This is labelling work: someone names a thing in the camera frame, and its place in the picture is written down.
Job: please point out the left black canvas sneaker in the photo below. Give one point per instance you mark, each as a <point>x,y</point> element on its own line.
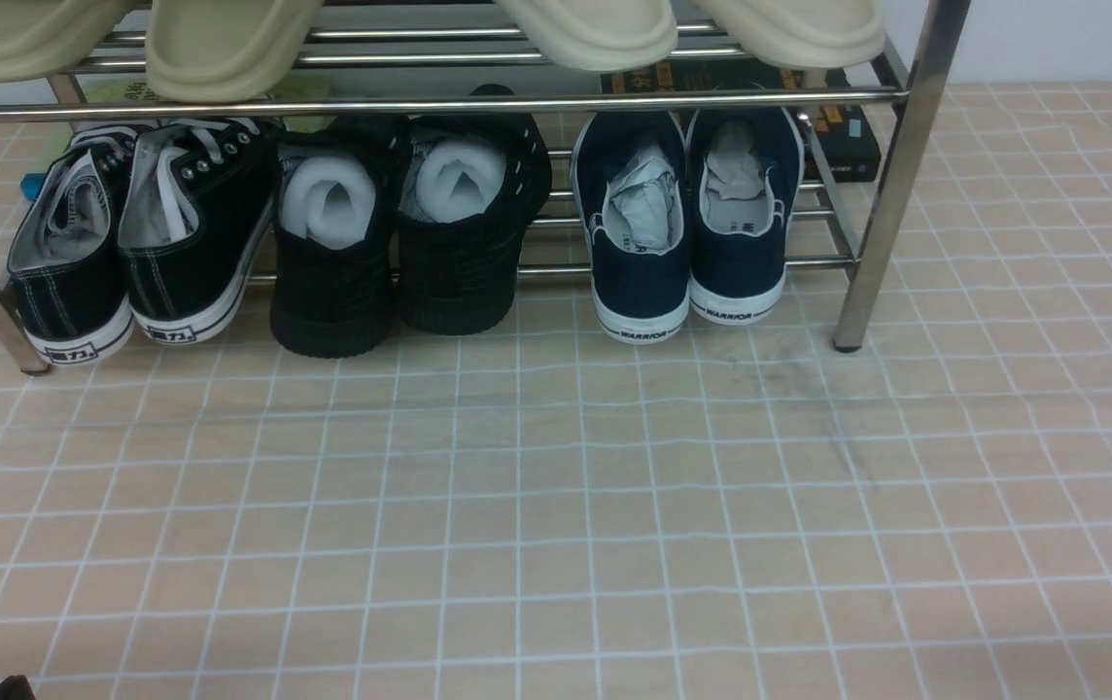
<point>70,292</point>

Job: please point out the black canvas sneaker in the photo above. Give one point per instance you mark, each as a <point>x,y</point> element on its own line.
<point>70,292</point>
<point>200,198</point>

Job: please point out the steel shoe rack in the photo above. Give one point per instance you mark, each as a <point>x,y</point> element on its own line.
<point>914,92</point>

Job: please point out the left cream slipper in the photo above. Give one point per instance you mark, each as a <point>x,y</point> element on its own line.
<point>600,37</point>

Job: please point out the right black knit shoe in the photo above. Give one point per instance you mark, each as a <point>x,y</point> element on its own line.
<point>472,188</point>

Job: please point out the navy slip-on shoe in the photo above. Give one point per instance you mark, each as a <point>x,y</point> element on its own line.
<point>745,170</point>
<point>628,180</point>

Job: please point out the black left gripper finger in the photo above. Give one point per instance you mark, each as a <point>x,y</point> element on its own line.
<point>16,687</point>

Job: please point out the olive slipper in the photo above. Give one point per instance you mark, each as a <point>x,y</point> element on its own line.
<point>224,51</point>
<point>42,38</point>

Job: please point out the cream slipper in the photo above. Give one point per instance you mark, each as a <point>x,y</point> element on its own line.
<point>600,37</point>
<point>803,34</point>

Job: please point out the far left olive slipper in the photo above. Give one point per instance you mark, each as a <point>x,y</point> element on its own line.
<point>42,38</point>

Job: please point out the right black canvas sneaker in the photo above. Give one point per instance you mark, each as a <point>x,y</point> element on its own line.
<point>200,198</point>

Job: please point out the right cream slipper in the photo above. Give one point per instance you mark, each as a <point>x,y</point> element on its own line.
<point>803,34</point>

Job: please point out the black knit shoe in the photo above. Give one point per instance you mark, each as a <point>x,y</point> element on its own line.
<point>472,188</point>
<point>336,203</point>

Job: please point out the blue object behind rack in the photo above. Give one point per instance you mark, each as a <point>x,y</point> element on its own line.
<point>31,185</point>

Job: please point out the left black knit shoe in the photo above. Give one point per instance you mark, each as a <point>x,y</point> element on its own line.
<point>336,203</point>

